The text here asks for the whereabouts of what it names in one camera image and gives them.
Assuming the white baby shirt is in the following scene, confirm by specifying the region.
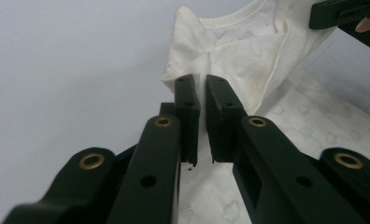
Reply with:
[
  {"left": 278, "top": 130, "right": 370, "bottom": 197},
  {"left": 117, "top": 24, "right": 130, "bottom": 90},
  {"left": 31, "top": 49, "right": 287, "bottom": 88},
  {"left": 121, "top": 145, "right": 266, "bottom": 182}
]
[{"left": 161, "top": 0, "right": 370, "bottom": 224}]

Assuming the white table cover sheet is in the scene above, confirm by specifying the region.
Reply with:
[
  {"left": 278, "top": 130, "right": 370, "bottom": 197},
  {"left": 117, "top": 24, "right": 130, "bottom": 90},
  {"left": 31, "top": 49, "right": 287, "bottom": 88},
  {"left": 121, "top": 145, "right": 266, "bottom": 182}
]
[{"left": 0, "top": 0, "right": 370, "bottom": 224}]

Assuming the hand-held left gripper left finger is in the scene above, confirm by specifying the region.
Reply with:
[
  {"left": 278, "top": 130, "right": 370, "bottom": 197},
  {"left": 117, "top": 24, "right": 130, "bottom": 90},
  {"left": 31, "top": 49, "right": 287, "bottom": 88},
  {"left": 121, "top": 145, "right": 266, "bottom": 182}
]
[{"left": 159, "top": 74, "right": 202, "bottom": 167}]

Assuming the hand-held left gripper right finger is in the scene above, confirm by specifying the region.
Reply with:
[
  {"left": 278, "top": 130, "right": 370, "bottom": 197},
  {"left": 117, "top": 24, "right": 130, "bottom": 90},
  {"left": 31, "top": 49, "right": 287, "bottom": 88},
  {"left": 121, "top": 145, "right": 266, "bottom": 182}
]
[{"left": 206, "top": 74, "right": 248, "bottom": 164}]

